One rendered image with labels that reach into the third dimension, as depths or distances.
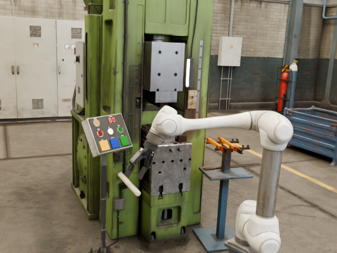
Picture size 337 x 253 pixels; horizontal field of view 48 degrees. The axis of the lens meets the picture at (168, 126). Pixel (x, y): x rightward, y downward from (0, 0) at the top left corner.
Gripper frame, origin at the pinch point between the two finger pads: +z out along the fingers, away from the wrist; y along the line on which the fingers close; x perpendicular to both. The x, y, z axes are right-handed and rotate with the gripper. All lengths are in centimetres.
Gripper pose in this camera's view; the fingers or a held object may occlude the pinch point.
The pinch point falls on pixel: (134, 175)
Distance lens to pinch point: 205.5
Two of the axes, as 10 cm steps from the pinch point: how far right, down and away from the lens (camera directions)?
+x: -7.7, -4.4, 4.6
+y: 4.1, 2.1, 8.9
